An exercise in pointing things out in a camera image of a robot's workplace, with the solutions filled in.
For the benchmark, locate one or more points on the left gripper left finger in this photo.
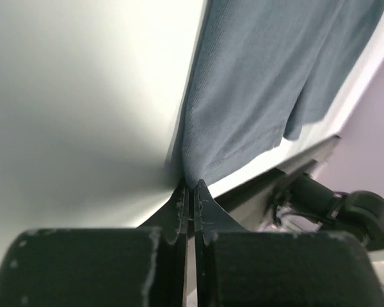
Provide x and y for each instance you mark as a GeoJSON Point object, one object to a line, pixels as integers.
{"type": "Point", "coordinates": [142, 266]}

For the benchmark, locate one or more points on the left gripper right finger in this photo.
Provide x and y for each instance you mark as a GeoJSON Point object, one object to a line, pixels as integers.
{"type": "Point", "coordinates": [237, 267]}

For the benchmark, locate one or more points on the grey t shirt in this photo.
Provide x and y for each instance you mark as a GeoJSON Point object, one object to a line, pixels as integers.
{"type": "Point", "coordinates": [263, 70]}

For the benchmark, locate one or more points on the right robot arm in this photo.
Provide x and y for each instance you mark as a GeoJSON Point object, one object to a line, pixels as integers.
{"type": "Point", "coordinates": [360, 213]}

